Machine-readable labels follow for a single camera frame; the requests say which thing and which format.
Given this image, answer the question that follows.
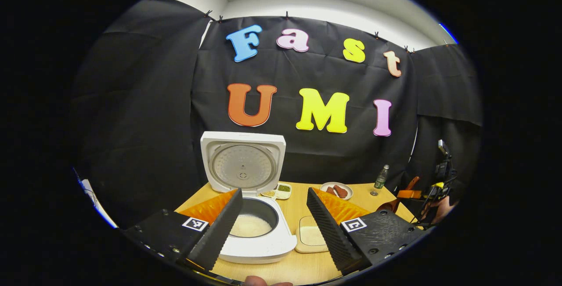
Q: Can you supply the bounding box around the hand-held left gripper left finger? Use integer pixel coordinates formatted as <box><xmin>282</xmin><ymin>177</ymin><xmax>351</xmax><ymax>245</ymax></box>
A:
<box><xmin>121</xmin><ymin>188</ymin><xmax>243</xmax><ymax>272</ymax></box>

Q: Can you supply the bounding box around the clear plastic water bottle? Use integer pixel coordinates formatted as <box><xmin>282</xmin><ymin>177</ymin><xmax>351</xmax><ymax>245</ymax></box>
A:
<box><xmin>370</xmin><ymin>165</ymin><xmax>390</xmax><ymax>196</ymax></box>

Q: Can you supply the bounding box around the white rice cooker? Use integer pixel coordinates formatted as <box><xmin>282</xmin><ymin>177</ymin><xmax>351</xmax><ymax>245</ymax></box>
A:
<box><xmin>200</xmin><ymin>131</ymin><xmax>298</xmax><ymax>264</ymax></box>

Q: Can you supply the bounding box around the brown wooden spoon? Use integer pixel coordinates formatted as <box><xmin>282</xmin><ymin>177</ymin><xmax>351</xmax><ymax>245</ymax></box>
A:
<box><xmin>377</xmin><ymin>176</ymin><xmax>421</xmax><ymax>213</ymax></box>

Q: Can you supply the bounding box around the clear rectangular container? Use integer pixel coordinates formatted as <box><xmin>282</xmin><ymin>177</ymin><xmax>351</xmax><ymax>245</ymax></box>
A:
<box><xmin>295</xmin><ymin>215</ymin><xmax>330</xmax><ymax>254</ymax></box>

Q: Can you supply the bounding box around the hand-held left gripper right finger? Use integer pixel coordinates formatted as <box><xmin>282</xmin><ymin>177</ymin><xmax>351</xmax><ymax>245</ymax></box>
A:
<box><xmin>306</xmin><ymin>187</ymin><xmax>429</xmax><ymax>275</ymax></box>

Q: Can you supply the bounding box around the white rice heap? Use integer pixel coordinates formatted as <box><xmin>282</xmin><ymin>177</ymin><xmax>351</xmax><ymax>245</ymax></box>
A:
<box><xmin>300</xmin><ymin>226</ymin><xmax>326</xmax><ymax>246</ymax></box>

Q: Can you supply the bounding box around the white round plate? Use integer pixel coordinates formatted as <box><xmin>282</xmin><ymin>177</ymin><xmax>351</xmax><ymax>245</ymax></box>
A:
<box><xmin>320</xmin><ymin>182</ymin><xmax>353</xmax><ymax>201</ymax></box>

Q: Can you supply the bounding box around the thin white rice layer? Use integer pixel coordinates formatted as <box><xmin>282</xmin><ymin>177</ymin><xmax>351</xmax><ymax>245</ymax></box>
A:
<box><xmin>230</xmin><ymin>214</ymin><xmax>274</xmax><ymax>238</ymax></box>

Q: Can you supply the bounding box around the white divided condiment dish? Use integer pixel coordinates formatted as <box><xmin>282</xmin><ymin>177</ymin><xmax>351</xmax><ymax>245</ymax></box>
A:
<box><xmin>261</xmin><ymin>182</ymin><xmax>292</xmax><ymax>200</ymax></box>

